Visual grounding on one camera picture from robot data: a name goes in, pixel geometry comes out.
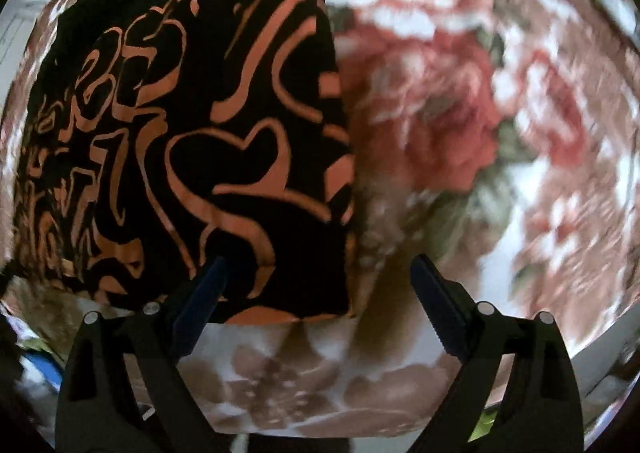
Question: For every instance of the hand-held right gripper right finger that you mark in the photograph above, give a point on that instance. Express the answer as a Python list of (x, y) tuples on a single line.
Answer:
[(440, 308)]

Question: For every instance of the floral blanket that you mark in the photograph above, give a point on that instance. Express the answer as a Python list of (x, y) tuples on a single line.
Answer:
[(450, 133)]

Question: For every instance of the black hoodie with orange print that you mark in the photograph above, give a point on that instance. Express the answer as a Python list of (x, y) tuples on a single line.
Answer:
[(200, 108)]

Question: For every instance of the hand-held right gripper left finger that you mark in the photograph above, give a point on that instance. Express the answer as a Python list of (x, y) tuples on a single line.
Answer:
[(200, 313)]

